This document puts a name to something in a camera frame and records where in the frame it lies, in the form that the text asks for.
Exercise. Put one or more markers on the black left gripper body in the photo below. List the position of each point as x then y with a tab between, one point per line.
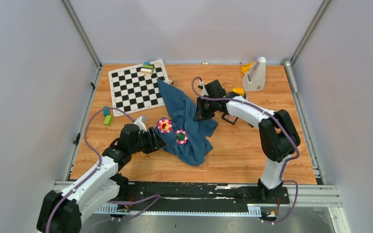
142	144

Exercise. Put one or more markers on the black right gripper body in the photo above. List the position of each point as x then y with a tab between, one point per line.
210	101

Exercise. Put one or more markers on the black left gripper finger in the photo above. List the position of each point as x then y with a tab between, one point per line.
149	148
156	141

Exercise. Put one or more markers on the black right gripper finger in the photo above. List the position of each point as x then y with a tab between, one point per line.
200	110
210	108

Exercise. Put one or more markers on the pink white flower brooch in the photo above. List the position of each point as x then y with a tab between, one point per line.
164	125

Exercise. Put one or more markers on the blue garment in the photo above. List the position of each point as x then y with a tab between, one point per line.
181	110

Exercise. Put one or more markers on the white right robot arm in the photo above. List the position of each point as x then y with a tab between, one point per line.
278	136

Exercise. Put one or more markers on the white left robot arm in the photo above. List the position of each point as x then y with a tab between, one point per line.
67	210

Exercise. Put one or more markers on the green toy block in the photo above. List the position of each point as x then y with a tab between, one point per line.
108	120

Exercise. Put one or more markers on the colourful toy car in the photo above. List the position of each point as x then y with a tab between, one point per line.
239	91

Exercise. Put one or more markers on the teal toy block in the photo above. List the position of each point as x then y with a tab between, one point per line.
106	111

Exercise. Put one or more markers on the black white checkerboard mat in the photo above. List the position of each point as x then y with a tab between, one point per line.
132	91

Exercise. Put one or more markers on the orange toy piece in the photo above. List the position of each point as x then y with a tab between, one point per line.
245	68

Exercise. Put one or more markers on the white wedge stand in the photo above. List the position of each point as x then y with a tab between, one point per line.
255	78

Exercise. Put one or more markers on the stacked toy bricks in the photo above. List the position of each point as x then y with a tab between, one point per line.
147	68

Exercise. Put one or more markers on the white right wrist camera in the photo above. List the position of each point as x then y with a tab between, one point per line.
202	89

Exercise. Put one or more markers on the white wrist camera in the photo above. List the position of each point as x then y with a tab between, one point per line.
141	123
202	89

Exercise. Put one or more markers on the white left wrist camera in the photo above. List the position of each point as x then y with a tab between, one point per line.
141	123

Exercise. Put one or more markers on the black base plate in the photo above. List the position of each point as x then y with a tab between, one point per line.
199	197

